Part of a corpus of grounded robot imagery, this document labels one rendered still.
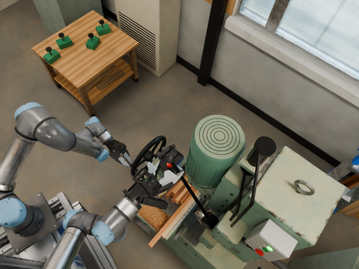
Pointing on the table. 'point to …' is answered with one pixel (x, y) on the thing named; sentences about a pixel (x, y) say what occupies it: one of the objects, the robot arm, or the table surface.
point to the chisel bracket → (203, 190)
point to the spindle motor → (213, 150)
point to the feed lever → (210, 222)
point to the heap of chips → (154, 216)
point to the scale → (186, 213)
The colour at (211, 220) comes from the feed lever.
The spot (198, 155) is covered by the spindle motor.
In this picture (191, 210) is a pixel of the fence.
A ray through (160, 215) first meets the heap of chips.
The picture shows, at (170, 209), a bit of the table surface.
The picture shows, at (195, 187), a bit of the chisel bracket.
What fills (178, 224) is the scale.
